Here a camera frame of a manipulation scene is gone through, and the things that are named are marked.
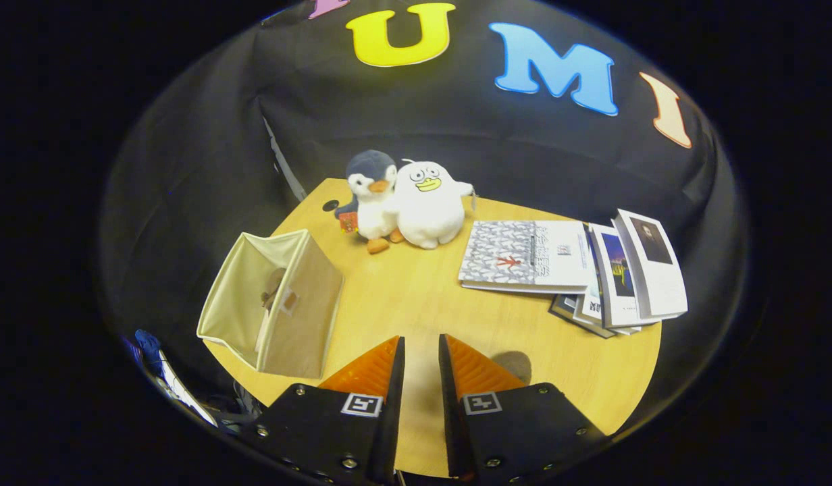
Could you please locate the beige fabric storage box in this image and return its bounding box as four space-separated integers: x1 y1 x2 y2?
197 229 344 379

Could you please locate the white portrait cover book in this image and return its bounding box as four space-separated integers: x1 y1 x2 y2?
615 209 688 321

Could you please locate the white duck plush toy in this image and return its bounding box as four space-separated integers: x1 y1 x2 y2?
384 159 476 250

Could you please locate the grey white penguin plush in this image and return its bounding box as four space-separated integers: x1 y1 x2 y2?
334 150 405 254

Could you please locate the dark cover book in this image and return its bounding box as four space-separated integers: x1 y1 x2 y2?
550 294 616 338

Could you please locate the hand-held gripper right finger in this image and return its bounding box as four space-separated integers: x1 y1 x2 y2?
438 333 613 486

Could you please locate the blue cloth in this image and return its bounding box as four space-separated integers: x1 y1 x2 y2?
134 329 165 379

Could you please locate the grey patterned cover book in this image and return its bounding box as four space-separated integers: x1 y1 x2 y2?
459 220 596 294

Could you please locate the white book under stack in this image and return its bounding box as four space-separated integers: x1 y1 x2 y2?
575 283 641 336

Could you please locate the brown fuzzy bow shoe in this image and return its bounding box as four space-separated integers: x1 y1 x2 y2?
261 268 288 311

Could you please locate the white side desk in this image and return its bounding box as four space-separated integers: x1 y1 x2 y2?
156 351 219 428

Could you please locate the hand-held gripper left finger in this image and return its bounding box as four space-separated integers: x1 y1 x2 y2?
240 335 407 486

